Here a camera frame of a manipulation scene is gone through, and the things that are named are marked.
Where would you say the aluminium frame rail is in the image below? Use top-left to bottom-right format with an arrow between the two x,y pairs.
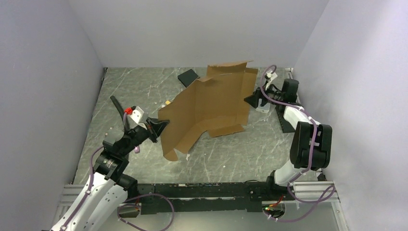
59,181 -> 334,206

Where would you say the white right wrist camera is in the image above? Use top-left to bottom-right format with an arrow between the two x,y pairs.
265,72 -> 278,83

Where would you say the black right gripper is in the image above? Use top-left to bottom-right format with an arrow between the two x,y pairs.
243,81 -> 283,109

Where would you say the black rubber hose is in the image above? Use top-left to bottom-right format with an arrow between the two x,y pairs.
110,95 -> 131,131

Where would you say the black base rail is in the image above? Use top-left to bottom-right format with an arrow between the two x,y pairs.
123,177 -> 294,215

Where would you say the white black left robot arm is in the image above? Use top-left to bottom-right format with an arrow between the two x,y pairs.
51,117 -> 169,231

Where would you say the brown cardboard box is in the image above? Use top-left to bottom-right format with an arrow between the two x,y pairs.
158,61 -> 258,161

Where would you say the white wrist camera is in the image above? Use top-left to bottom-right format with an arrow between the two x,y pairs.
124,106 -> 148,125
265,72 -> 278,83

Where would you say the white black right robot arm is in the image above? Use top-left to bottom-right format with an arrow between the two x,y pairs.
244,78 -> 332,200

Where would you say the white translucent plastic case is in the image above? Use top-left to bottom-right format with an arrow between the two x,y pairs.
255,99 -> 270,114

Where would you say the small black box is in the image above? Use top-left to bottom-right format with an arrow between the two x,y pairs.
177,69 -> 199,87

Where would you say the black rectangular block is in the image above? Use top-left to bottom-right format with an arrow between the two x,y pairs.
276,105 -> 299,134

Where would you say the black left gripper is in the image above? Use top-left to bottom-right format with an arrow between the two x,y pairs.
119,116 -> 170,156

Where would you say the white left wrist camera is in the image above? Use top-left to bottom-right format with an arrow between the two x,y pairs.
124,106 -> 148,125

